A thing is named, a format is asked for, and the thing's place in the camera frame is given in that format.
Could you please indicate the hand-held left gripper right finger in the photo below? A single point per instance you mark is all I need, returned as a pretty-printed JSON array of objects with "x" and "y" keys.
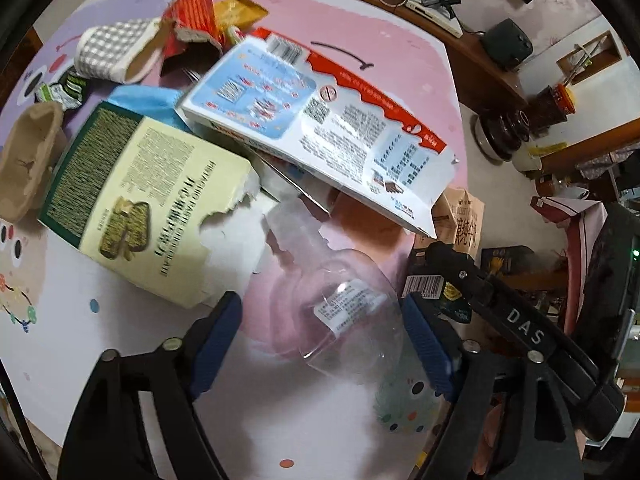
[{"x": 425, "y": 350}]

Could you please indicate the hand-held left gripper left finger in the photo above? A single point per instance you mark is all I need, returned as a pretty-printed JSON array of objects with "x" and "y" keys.
[{"x": 217, "y": 345}]

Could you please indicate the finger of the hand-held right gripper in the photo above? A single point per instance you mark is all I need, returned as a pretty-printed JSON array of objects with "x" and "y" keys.
[{"x": 457, "y": 267}]

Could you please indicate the black barcode package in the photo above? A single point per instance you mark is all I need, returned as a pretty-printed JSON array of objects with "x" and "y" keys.
[{"x": 422, "y": 287}]

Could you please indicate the clear plastic bottle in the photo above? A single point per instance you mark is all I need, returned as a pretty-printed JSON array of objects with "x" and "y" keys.
[{"x": 350, "y": 340}]

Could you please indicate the blue face mask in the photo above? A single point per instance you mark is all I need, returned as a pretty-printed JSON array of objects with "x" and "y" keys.
[{"x": 145, "y": 100}]

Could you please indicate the yellow foil wrapper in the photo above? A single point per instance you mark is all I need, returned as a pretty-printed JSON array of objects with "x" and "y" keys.
[{"x": 240, "y": 10}]

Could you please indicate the brown milk carton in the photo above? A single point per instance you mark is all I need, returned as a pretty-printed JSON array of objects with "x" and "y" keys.
[{"x": 467, "y": 225}]

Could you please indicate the black yellow cardboard box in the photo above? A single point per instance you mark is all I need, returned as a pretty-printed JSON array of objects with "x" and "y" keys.
[{"x": 510, "y": 260}]

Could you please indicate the dark ceramic pot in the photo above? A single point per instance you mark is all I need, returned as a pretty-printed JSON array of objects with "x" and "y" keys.
[{"x": 500, "y": 132}]

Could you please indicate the green cream chocolate box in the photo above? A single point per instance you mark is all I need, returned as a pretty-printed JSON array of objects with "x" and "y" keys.
[{"x": 150, "y": 185}]

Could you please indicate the tall dark jar red lid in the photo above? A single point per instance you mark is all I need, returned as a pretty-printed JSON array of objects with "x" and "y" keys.
[{"x": 550, "y": 107}]

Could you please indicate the wooden tv cabinet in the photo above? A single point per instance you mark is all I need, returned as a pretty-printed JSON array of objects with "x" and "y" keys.
[{"x": 480, "y": 60}]

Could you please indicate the white blue red box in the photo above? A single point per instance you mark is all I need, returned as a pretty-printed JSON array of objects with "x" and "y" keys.
[{"x": 300, "y": 110}]

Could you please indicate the white set-top box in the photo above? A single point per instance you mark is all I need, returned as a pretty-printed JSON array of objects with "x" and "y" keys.
[{"x": 435, "y": 15}]

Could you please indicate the cartoon printed tablecloth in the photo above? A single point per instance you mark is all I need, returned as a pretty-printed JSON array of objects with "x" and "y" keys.
[{"x": 350, "y": 25}]

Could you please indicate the brown pulp cup holder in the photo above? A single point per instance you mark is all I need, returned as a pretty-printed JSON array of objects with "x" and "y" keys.
[{"x": 25, "y": 160}]

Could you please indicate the green white crumpled wrapper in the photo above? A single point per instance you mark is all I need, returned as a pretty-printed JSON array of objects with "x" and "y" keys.
[{"x": 55, "y": 92}]

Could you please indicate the grey checkered slipper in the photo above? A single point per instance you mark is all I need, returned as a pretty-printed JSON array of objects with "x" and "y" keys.
[{"x": 110, "y": 45}]

